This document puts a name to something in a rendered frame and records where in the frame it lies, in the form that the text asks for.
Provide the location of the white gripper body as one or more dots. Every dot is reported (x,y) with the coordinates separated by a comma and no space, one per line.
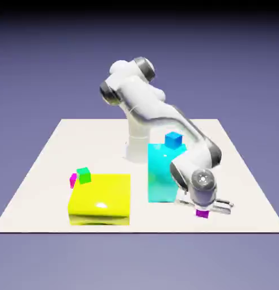
(223,207)

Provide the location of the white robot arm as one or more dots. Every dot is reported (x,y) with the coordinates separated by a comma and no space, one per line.
(150,102)

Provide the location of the small purple cube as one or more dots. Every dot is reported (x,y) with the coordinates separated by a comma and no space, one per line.
(202,214)

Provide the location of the small blue cube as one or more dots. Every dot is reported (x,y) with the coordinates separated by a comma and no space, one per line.
(173,140)

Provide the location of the small green cube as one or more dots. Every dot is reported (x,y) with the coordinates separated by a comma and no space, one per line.
(84,175)

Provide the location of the small magenta cube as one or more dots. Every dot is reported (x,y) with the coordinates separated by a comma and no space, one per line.
(72,180)

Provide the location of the large cyan box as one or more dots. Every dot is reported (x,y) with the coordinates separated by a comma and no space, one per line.
(158,172)

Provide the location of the large yellow box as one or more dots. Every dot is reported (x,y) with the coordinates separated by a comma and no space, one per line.
(101,194)

